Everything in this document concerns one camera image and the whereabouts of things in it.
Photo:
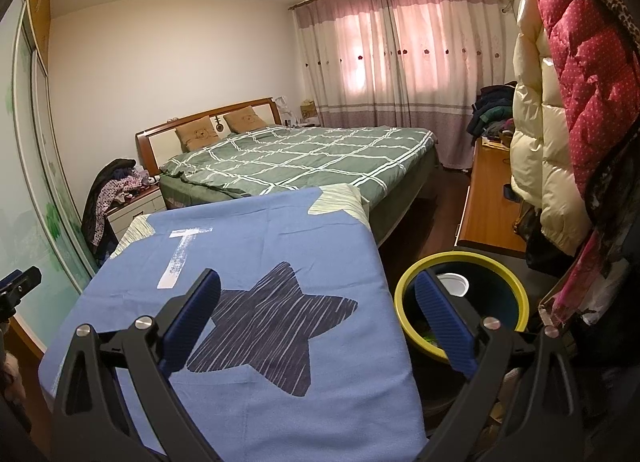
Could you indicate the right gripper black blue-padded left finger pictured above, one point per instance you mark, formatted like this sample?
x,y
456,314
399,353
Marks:
x,y
91,421

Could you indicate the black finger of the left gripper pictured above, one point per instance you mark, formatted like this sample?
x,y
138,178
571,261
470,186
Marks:
x,y
14,288

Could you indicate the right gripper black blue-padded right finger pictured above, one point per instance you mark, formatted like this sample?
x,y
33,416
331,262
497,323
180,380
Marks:
x,y
519,399

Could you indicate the white yogurt cup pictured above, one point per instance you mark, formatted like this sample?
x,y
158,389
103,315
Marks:
x,y
455,284

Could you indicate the green trash in bin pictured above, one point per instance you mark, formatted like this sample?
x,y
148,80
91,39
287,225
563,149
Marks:
x,y
428,337

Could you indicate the yellow-rimmed dark trash bin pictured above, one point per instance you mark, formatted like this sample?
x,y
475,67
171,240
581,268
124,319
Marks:
x,y
495,292

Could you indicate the painted sliding wardrobe door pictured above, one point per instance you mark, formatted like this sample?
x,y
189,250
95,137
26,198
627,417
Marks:
x,y
40,223

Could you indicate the dark clothes pile on cabinet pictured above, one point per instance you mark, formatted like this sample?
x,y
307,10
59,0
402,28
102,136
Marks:
x,y
117,183

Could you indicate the white bedside cabinet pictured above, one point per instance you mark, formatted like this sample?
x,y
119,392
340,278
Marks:
x,y
147,202

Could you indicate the blue star-print table cloth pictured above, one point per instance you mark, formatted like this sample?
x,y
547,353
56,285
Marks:
x,y
303,358

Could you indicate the orange wooden desk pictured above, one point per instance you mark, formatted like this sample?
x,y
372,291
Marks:
x,y
488,216

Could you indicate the left tan pillow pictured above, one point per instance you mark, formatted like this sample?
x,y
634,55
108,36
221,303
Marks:
x,y
198,134

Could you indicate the tan pillow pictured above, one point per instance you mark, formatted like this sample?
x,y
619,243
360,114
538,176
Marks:
x,y
243,120
198,134

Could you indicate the cream puffer jacket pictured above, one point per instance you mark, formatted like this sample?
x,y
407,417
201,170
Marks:
x,y
541,172

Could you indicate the wooden bed with headboard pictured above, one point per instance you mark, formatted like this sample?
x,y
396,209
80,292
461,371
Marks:
x,y
159,143

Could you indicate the right tan pillow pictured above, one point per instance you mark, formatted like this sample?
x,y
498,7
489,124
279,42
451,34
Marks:
x,y
243,120

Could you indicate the green white-grid duvet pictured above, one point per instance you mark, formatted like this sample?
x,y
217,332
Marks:
x,y
279,159

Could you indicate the clothes pile on desk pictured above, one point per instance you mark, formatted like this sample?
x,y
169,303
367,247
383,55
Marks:
x,y
492,104

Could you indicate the yellow tissue box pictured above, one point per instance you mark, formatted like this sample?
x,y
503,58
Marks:
x,y
308,109

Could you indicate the red dotted puffer jacket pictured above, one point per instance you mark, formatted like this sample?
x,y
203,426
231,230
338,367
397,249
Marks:
x,y
598,73

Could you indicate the pink white window curtain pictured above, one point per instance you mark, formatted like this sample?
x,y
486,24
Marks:
x,y
403,63

